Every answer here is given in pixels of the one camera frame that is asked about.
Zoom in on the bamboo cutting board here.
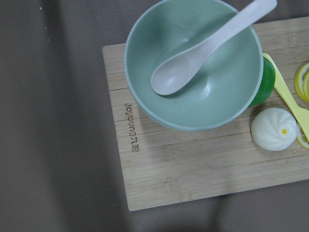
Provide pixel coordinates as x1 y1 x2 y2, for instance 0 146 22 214
101 16 309 212

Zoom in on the white ceramic spoon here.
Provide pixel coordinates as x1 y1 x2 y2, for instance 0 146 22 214
151 0 277 96

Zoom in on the green bowl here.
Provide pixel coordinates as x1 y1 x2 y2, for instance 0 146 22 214
124 0 263 131

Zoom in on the white toy steamed bun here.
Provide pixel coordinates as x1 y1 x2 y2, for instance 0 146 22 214
251 108 297 151

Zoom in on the dark green toy item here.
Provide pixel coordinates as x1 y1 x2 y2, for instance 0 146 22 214
249 57 276 107

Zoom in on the yellow plastic spoon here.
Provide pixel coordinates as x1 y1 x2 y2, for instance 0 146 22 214
263 53 309 139

